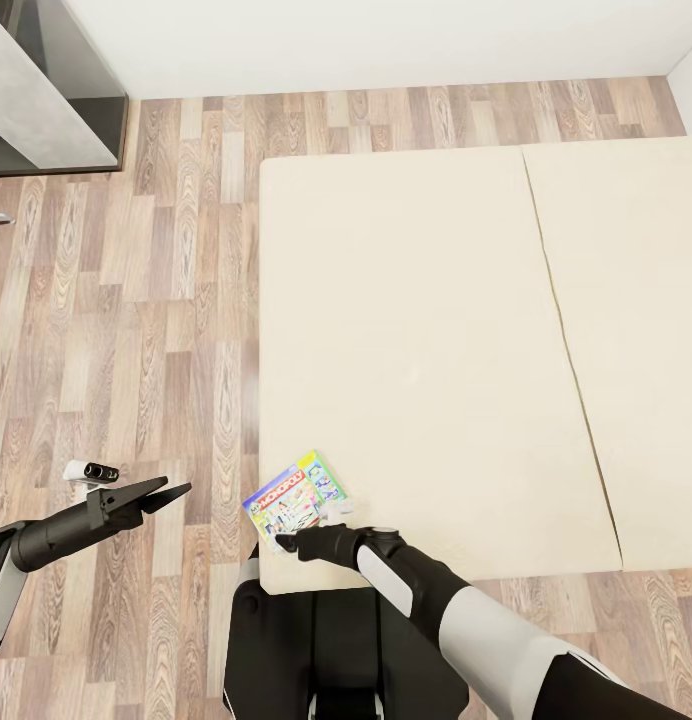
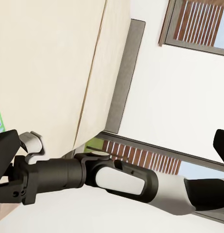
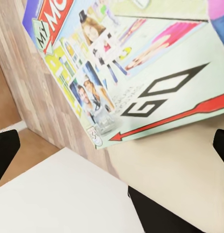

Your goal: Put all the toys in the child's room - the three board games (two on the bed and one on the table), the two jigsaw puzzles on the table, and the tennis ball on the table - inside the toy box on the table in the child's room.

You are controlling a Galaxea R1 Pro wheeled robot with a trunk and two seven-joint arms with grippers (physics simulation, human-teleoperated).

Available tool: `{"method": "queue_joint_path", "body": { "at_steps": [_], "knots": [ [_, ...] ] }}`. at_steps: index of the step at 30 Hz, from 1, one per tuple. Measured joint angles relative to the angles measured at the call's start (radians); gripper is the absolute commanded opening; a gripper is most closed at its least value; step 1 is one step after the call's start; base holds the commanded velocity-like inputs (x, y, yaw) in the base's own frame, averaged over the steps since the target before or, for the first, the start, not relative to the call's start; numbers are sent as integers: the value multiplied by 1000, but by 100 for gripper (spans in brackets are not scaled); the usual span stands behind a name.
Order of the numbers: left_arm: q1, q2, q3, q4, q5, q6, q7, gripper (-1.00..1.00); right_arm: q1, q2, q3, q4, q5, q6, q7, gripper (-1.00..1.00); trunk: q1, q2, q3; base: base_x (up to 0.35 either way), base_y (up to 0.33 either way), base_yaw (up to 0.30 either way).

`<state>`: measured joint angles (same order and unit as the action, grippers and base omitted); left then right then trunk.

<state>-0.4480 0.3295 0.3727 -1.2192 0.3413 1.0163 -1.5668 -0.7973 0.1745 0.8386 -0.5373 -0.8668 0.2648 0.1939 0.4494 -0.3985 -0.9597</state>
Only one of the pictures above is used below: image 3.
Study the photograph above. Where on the bed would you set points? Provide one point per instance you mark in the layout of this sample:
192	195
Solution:
179	169

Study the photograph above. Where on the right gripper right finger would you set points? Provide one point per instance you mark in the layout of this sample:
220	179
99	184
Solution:
218	143

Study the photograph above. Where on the board game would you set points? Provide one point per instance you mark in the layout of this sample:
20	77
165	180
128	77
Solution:
132	68

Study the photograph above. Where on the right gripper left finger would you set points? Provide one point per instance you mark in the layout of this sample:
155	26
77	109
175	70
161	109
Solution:
9	146

